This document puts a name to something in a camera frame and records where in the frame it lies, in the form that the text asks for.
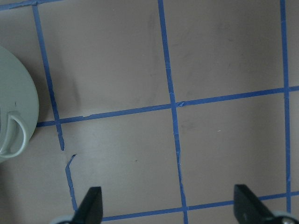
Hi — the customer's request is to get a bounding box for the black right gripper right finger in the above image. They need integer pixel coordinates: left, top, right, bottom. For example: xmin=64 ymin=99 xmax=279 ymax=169
xmin=234 ymin=184 xmax=299 ymax=224

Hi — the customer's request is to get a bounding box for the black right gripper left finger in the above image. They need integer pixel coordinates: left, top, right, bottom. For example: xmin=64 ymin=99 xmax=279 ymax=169
xmin=71 ymin=187 xmax=103 ymax=224

